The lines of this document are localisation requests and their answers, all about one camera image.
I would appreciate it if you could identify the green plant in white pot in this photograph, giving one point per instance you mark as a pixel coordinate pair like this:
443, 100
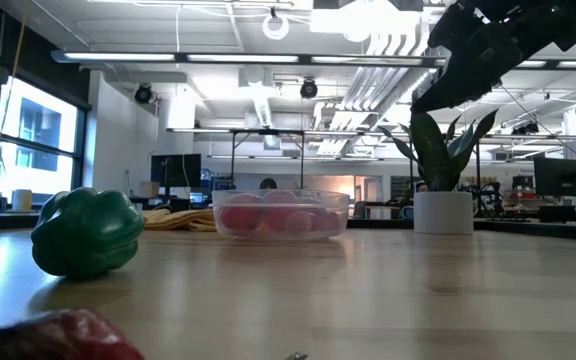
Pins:
443, 212

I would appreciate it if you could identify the yellow folded cloth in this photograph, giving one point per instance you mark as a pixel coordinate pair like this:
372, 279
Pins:
178, 220

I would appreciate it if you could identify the red apple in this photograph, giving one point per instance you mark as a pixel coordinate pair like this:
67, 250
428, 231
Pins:
240, 215

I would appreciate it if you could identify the black ceiling speaker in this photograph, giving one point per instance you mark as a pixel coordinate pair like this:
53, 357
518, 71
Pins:
309, 89
143, 94

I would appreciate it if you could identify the red toy tomato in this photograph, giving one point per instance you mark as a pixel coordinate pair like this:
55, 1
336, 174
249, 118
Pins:
278, 205

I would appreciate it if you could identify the person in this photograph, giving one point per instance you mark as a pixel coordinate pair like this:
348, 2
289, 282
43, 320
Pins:
421, 187
268, 184

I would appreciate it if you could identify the long ceiling light fixture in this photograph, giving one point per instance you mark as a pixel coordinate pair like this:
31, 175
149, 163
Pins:
118, 56

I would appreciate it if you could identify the clear plastic tupperware container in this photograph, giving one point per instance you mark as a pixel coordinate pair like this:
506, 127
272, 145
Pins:
280, 235

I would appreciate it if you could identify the black framed window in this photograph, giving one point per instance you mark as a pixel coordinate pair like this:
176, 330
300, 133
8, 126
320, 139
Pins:
38, 125

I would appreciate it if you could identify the small pink toy fruit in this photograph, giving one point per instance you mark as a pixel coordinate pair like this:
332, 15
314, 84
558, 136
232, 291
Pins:
300, 222

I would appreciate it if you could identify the dark red toy cherry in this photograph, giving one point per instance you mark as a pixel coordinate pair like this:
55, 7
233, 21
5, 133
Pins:
53, 337

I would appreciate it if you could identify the red toy raspberry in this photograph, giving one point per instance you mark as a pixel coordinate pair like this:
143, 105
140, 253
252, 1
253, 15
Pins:
329, 221

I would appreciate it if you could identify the black computer monitor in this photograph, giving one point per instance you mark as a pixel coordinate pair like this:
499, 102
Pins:
175, 170
560, 177

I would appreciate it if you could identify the black gantry frame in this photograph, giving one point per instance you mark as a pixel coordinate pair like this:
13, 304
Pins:
268, 132

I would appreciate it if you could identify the green toy bell pepper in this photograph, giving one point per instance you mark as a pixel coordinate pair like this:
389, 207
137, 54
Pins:
88, 232

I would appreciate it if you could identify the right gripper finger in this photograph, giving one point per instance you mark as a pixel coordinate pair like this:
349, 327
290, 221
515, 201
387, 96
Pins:
460, 82

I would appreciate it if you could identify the white cylinder container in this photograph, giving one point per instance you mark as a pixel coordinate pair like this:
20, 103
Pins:
21, 200

